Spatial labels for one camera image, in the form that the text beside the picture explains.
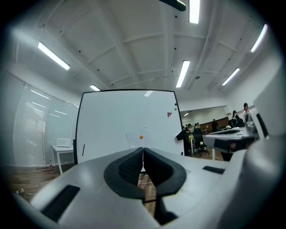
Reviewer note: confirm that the black-framed whiteboard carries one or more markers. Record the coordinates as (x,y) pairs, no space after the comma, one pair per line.
(111,120)

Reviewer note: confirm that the long ceiling light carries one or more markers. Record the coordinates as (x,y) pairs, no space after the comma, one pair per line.
(95,87)
(194,11)
(53,56)
(182,73)
(230,77)
(259,38)

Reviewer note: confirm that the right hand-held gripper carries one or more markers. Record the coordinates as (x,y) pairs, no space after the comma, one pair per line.
(254,179)

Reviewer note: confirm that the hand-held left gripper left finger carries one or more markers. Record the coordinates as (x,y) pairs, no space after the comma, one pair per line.
(93,179)

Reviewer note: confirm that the black ceiling fixture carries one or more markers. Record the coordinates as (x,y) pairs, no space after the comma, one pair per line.
(174,4)

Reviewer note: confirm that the black whiteboard eraser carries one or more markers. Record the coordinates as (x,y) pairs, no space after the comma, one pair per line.
(181,135)

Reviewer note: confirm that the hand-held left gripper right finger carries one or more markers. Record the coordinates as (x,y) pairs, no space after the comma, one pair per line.
(192,176)

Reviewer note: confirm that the white box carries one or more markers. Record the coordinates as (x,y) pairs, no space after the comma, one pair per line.
(63,142)

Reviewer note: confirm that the white table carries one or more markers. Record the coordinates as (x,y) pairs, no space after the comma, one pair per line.
(64,151)

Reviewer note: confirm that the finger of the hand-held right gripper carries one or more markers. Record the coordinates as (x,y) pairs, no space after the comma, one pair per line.
(273,107)

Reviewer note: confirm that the black office chair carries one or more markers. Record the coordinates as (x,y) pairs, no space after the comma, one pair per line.
(199,139)

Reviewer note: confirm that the white sheet of paper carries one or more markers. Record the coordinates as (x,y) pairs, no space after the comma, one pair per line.
(135,141)

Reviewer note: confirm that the red marker pen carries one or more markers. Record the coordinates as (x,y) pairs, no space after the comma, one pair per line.
(83,150)

